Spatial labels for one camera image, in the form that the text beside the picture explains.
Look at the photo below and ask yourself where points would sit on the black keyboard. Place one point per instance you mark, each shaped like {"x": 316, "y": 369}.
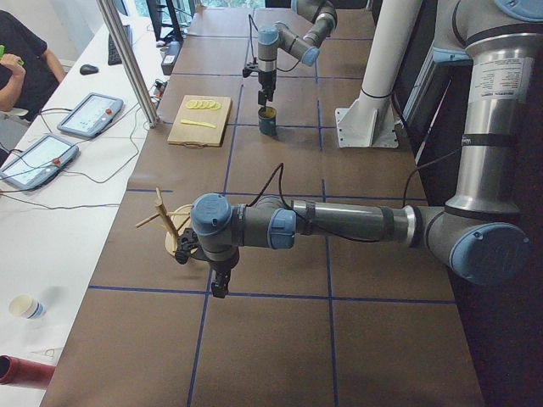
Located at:
{"x": 113, "y": 53}

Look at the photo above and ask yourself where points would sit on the bamboo cutting board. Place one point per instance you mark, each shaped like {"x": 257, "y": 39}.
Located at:
{"x": 197, "y": 136}

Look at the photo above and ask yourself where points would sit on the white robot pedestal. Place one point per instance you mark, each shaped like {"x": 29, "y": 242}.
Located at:
{"x": 369, "y": 121}

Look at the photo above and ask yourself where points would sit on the yellow plastic knife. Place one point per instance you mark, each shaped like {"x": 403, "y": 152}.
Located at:
{"x": 198, "y": 123}

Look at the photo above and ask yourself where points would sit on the teach pendant near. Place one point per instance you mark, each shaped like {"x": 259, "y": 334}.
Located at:
{"x": 39, "y": 163}

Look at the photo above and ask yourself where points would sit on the red cylinder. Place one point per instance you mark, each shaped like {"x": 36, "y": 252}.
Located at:
{"x": 25, "y": 373}

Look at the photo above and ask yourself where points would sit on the black computer mouse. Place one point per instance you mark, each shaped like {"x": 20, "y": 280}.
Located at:
{"x": 88, "y": 69}

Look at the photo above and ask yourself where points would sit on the wooden cup storage rack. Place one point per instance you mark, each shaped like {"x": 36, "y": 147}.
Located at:
{"x": 174, "y": 222}

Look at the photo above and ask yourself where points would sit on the teach pendant far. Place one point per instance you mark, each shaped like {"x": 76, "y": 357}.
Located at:
{"x": 91, "y": 116}

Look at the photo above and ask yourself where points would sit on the person in black shirt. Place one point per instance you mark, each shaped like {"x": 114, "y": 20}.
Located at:
{"x": 30, "y": 72}

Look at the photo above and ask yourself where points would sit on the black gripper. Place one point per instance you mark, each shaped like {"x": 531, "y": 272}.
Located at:
{"x": 266, "y": 80}
{"x": 221, "y": 265}

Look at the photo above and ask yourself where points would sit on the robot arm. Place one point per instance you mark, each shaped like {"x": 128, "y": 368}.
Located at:
{"x": 297, "y": 34}
{"x": 470, "y": 234}

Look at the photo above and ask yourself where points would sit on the dark teal mug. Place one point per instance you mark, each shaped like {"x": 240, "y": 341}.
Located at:
{"x": 267, "y": 121}

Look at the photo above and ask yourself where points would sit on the black power box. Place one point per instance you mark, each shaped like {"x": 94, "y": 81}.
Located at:
{"x": 169, "y": 55}

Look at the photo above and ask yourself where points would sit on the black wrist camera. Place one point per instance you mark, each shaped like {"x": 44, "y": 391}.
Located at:
{"x": 249, "y": 69}
{"x": 187, "y": 247}

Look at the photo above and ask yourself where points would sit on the aluminium frame post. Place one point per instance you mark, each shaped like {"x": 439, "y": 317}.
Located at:
{"x": 113, "y": 22}

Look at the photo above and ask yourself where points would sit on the teach pendant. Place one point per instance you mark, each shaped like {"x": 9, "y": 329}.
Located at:
{"x": 39, "y": 163}
{"x": 91, "y": 116}

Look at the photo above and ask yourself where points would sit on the paper cup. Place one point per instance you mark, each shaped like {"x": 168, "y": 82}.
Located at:
{"x": 27, "y": 307}

